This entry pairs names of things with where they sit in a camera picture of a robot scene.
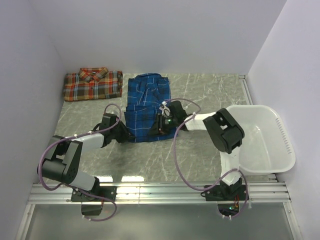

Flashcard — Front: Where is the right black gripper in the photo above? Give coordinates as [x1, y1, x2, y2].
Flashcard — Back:
[147, 112, 179, 137]

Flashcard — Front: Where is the blue plaid long sleeve shirt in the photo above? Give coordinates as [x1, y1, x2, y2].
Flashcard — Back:
[124, 73, 176, 143]

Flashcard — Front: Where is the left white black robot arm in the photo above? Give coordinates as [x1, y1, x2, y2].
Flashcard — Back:
[37, 113, 135, 201]

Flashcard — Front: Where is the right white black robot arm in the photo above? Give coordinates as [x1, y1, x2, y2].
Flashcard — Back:
[148, 98, 246, 201]

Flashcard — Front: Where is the folded orange plaid shirt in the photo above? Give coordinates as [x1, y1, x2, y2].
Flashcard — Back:
[63, 67, 123, 102]

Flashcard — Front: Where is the white plastic basin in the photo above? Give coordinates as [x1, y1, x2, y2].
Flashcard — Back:
[227, 105, 296, 176]

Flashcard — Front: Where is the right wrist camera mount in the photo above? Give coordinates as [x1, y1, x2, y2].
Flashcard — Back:
[159, 101, 171, 117]

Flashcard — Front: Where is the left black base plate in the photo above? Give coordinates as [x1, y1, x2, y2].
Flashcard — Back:
[70, 186, 117, 203]

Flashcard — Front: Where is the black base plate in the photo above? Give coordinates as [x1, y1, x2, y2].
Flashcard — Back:
[200, 184, 249, 202]
[70, 186, 117, 203]

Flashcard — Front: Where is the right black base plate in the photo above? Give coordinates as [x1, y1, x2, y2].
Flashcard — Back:
[200, 184, 249, 202]

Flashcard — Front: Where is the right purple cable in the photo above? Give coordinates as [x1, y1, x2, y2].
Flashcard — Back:
[166, 97, 251, 221]

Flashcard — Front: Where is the purple cable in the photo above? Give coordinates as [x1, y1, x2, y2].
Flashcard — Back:
[36, 102, 123, 222]
[166, 97, 251, 221]

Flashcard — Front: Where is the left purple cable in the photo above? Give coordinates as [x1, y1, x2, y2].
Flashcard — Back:
[36, 102, 123, 222]

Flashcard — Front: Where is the aluminium mounting rail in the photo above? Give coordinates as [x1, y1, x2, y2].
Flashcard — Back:
[27, 182, 291, 205]

